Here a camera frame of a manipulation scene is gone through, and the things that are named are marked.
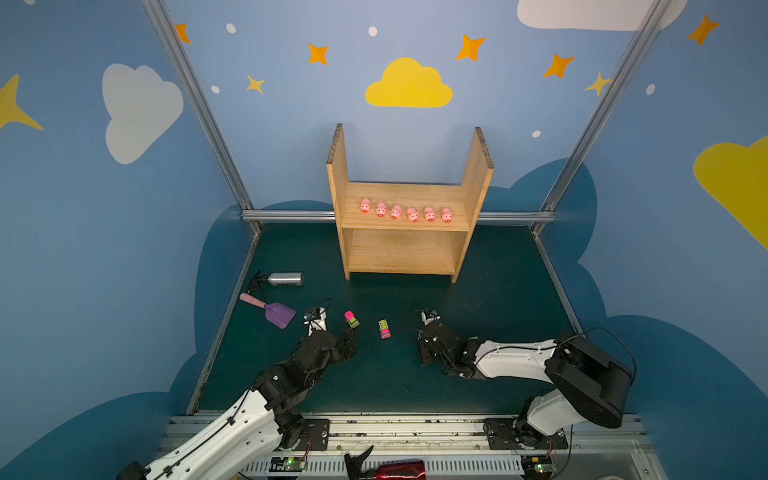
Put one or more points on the right green circuit board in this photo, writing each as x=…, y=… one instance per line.
x=537, y=468

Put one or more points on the left green circuit board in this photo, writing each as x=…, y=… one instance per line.
x=287, y=465

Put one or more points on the silver spray bottle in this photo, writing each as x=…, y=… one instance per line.
x=274, y=279

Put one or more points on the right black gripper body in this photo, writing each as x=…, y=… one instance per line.
x=432, y=341

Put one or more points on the purple pink toy shovel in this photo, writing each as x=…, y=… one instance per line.
x=277, y=313

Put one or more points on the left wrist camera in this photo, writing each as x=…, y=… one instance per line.
x=315, y=320

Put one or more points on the pink green toy truck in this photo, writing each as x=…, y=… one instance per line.
x=351, y=320

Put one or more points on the green circuit board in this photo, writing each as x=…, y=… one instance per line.
x=287, y=465
x=537, y=468

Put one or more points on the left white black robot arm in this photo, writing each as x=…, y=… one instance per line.
x=263, y=419

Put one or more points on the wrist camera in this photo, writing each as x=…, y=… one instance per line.
x=315, y=320
x=429, y=315

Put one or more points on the red black clamp tool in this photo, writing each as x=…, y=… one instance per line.
x=410, y=469

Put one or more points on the wooden two-tier shelf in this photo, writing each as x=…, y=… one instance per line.
x=370, y=244

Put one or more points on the pink toy pig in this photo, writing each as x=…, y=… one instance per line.
x=447, y=215
x=381, y=209
x=429, y=214
x=412, y=215
x=395, y=212
x=365, y=205

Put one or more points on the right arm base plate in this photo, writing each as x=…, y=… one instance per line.
x=513, y=434

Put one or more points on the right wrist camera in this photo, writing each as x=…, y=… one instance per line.
x=429, y=315

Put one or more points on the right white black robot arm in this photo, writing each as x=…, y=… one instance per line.
x=590, y=385

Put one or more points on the pink striped toy truck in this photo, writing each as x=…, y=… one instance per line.
x=384, y=329

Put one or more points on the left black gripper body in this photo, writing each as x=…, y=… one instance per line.
x=339, y=344

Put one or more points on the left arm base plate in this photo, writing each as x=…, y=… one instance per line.
x=313, y=435

